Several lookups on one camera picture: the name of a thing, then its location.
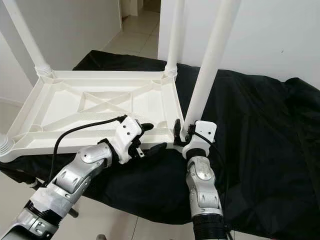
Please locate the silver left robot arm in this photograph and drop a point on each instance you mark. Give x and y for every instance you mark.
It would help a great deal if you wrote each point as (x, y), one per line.
(80, 172)

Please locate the white plastic table top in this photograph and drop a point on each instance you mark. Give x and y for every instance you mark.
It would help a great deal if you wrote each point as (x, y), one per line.
(60, 107)

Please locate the black metal table leg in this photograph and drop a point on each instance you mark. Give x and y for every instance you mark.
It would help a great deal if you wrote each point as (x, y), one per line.
(37, 184)

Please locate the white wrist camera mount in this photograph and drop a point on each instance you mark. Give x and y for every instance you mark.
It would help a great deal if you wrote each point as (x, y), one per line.
(202, 134)
(126, 134)

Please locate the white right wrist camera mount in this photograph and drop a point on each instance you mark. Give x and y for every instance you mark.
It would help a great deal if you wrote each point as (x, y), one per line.
(202, 134)

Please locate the white plastic table leg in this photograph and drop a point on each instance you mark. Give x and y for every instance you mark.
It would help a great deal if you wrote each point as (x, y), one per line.
(175, 35)
(212, 60)
(5, 145)
(27, 35)

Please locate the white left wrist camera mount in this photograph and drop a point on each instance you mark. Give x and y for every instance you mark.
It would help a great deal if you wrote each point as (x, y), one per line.
(126, 134)

